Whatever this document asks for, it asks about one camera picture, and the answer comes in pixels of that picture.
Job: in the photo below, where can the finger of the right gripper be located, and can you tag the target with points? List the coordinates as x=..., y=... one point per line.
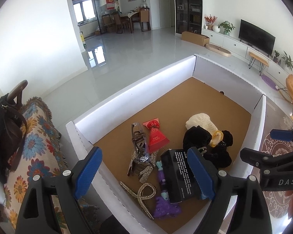
x=282, y=135
x=251, y=159

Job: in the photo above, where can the black fuzzy cloth bundle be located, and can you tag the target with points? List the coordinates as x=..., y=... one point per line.
x=201, y=139

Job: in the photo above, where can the white cardboard sorting box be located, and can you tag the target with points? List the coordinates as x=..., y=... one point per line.
x=173, y=94

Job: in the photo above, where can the green potted plant left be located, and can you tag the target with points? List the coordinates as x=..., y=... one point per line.
x=227, y=26

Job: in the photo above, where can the dark glass display cabinet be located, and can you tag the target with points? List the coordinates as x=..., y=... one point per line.
x=188, y=16

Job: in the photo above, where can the red candy packet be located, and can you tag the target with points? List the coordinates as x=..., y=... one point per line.
x=157, y=139

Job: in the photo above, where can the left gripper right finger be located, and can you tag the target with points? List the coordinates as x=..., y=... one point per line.
x=250, y=214

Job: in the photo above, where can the floral sofa cover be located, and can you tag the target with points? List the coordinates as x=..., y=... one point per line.
x=41, y=156

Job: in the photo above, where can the rhinestone hair claw clip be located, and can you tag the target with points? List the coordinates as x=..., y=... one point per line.
x=142, y=170

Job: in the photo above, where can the red wall decoration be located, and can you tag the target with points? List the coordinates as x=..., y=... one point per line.
x=110, y=4

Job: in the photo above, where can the purple floor mat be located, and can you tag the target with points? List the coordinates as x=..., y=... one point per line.
x=269, y=82

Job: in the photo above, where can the black flat television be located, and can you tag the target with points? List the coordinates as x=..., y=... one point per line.
x=256, y=37

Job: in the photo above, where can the brown cardboard box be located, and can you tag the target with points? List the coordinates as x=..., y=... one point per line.
x=195, y=38

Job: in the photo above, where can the black text box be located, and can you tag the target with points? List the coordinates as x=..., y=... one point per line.
x=180, y=182

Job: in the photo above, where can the green potted plant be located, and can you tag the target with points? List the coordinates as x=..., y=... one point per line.
x=288, y=62
x=227, y=26

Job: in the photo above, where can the cream mesh pouch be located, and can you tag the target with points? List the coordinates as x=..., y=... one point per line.
x=203, y=120

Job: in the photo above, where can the wooden bench stool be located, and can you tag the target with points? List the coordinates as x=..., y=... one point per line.
x=263, y=64

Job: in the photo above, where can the dining table with chairs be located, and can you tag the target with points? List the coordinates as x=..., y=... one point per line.
x=118, y=22

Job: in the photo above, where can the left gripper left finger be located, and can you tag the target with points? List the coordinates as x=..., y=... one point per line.
x=37, y=214

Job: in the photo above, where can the white tv cabinet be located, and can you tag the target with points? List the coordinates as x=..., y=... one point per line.
x=242, y=51

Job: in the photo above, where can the purple toy roller skate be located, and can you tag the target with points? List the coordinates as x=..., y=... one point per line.
x=163, y=207

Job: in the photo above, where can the green potted plant right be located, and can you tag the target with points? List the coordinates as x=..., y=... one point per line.
x=288, y=62

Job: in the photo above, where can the small potted plant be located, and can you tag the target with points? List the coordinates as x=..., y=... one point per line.
x=276, y=56

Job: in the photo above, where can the oval wooden board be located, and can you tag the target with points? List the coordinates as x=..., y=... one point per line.
x=219, y=50

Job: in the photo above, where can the red flower vase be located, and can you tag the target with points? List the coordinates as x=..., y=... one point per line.
x=209, y=21

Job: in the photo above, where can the black handbag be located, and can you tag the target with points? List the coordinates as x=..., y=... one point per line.
x=12, y=139

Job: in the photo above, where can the pearl gold hair clip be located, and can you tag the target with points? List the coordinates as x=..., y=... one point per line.
x=141, y=197

